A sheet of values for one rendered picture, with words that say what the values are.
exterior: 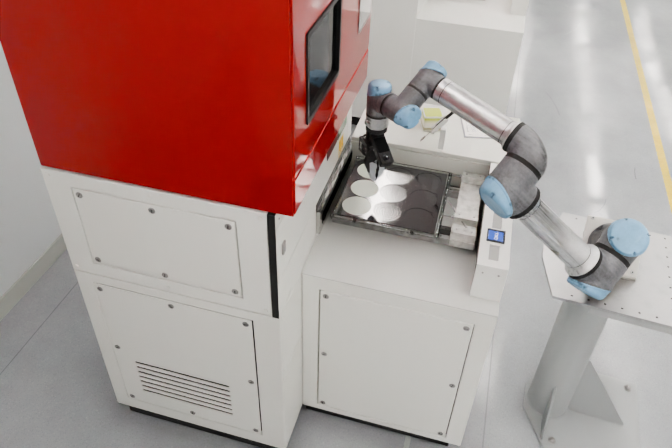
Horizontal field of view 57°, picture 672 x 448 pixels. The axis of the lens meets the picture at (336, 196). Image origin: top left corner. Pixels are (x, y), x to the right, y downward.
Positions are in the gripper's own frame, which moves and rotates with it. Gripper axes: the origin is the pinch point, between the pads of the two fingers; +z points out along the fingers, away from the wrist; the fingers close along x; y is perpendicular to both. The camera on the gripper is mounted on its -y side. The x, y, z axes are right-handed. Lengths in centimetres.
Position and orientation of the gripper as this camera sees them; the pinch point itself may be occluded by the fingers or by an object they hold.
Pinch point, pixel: (375, 178)
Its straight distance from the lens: 210.5
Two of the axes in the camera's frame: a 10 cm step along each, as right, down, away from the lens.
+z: -0.2, 7.9, 6.2
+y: -4.1, -5.7, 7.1
